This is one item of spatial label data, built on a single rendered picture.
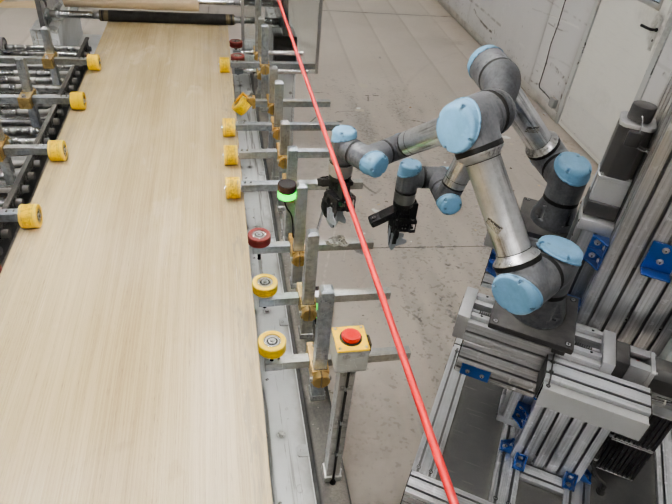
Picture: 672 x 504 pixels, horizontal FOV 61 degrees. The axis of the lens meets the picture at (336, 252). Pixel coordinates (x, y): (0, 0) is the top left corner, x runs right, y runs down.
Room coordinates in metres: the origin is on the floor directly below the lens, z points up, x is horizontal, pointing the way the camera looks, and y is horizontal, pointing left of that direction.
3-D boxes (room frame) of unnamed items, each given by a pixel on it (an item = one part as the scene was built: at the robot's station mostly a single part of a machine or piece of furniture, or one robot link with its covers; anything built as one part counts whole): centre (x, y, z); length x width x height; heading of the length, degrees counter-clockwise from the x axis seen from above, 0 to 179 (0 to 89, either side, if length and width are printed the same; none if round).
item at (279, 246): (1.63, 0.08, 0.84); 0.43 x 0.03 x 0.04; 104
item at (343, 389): (0.84, -0.05, 0.93); 0.05 x 0.05 x 0.45; 14
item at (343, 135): (1.55, 0.01, 1.29); 0.09 x 0.08 x 0.11; 47
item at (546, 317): (1.19, -0.57, 1.09); 0.15 x 0.15 x 0.10
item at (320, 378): (1.11, 0.02, 0.81); 0.14 x 0.06 x 0.05; 14
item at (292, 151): (1.82, 0.19, 0.89); 0.04 x 0.04 x 0.48; 14
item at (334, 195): (1.55, 0.01, 1.13); 0.09 x 0.08 x 0.12; 34
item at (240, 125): (2.35, 0.29, 0.95); 0.50 x 0.04 x 0.04; 104
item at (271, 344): (1.10, 0.15, 0.85); 0.08 x 0.08 x 0.11
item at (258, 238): (1.58, 0.27, 0.85); 0.08 x 0.08 x 0.11
